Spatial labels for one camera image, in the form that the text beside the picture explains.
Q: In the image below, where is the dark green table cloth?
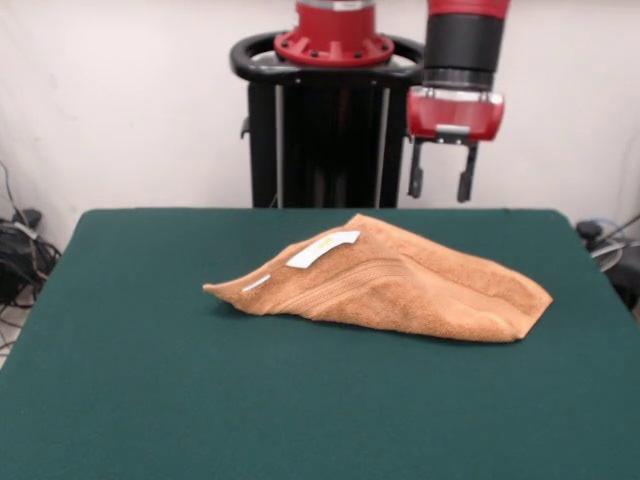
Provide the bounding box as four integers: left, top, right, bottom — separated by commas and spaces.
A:
0, 208, 640, 480

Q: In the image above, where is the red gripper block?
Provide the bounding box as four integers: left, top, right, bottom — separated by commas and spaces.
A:
405, 85, 505, 204

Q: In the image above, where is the tan terry towel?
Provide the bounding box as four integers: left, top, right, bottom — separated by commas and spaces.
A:
202, 213, 554, 345

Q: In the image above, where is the black cable bundle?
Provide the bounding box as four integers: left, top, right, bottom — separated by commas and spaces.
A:
0, 159, 64, 351

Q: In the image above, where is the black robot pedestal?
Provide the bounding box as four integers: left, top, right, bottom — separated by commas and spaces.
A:
229, 30, 439, 209

